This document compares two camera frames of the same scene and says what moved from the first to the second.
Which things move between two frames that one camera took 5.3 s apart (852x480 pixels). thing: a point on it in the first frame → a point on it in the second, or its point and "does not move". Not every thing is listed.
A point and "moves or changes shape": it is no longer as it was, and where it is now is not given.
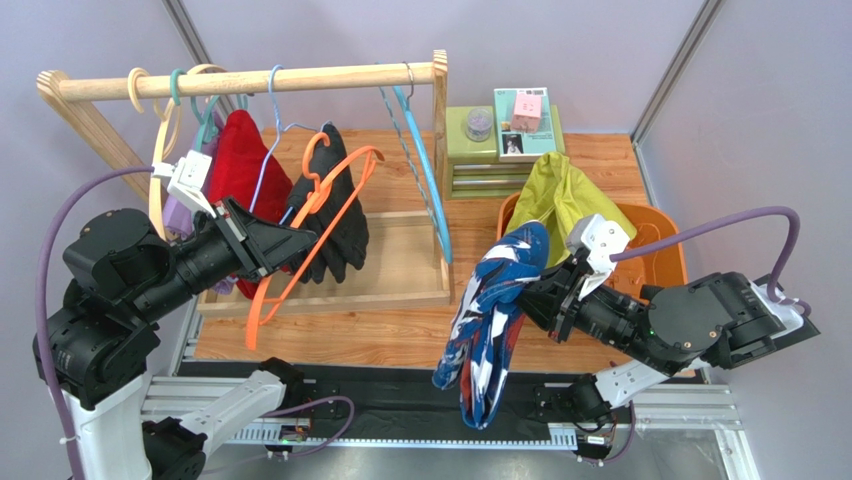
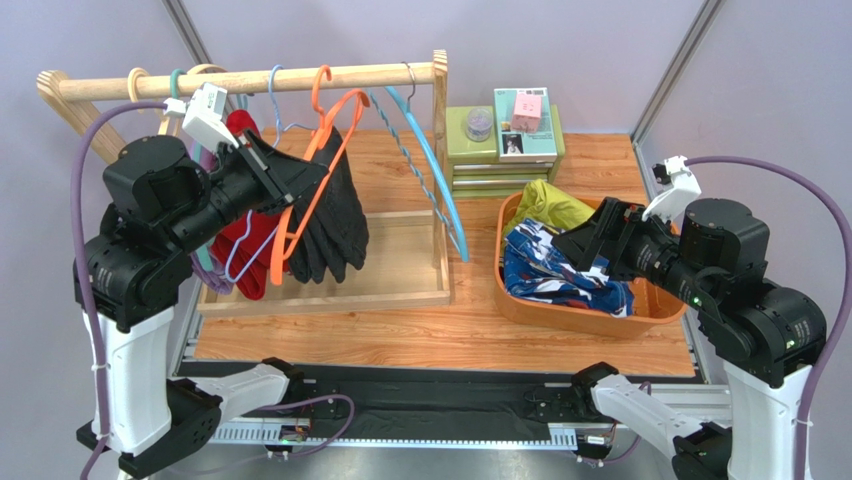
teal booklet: [519, 146] does not move
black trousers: [327, 203] does not move
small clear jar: [479, 122] does not move
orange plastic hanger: [319, 187] → [360, 98]
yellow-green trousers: [554, 194] moves or changes shape
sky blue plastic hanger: [408, 108] → [446, 179]
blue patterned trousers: [488, 319] moves or changes shape
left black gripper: [260, 247] → [283, 178]
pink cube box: [526, 115] does not move
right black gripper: [563, 306] → [613, 233]
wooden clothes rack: [408, 258] does not move
